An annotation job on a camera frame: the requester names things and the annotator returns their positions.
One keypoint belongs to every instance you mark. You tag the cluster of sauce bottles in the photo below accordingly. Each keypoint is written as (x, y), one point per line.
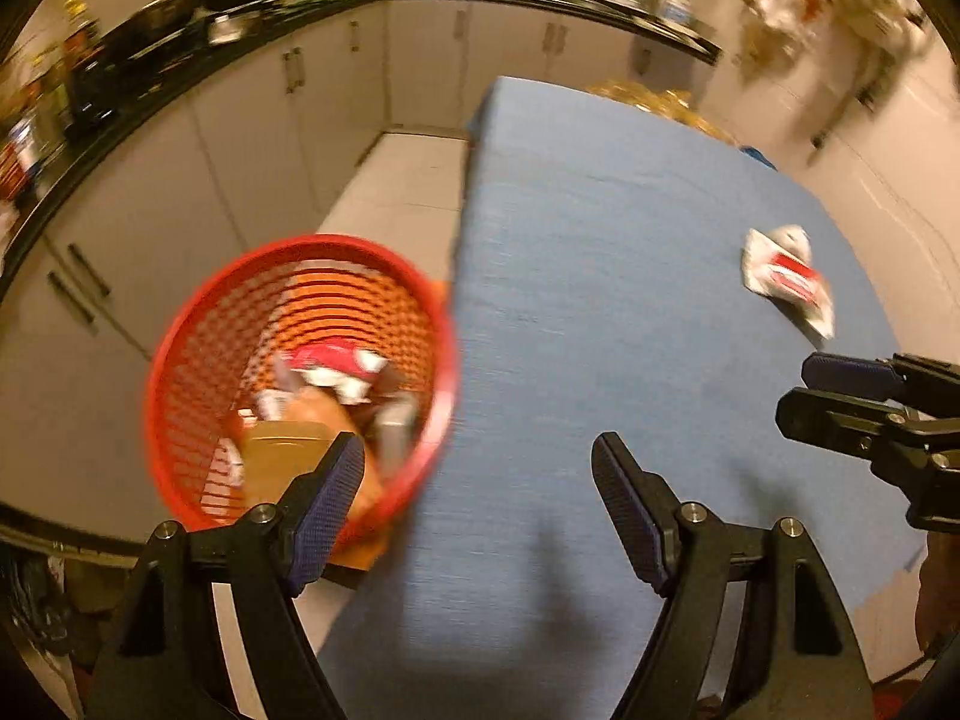
(52, 90)

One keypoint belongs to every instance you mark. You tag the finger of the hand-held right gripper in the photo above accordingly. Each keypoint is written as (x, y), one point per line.
(825, 416)
(832, 367)

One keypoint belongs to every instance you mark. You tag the hanging pale bags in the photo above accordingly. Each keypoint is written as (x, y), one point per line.
(840, 0)

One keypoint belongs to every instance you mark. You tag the person's right forearm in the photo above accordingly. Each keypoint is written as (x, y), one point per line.
(939, 592)

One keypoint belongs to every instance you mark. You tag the gold foil heap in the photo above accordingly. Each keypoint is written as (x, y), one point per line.
(660, 101)

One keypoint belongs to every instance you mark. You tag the white base cabinets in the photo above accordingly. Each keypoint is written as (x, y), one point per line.
(225, 150)

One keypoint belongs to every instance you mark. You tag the brown cardboard box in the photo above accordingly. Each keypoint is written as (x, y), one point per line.
(289, 457)

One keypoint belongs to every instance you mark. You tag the red white packet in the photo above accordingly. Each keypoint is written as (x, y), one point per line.
(787, 277)

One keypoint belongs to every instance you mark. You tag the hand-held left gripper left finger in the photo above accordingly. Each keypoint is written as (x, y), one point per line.
(330, 510)

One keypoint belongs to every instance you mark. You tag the blue tablecloth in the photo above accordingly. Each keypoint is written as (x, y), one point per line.
(600, 277)

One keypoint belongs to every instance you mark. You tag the red mesh basket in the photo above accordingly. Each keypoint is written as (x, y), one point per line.
(225, 262)

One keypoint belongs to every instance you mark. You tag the red snack packet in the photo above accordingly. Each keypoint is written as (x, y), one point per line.
(337, 360)

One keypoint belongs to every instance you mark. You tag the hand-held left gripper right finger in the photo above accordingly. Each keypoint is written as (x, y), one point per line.
(634, 517)

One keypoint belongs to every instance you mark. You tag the steel bowl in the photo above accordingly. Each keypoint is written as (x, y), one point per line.
(225, 28)

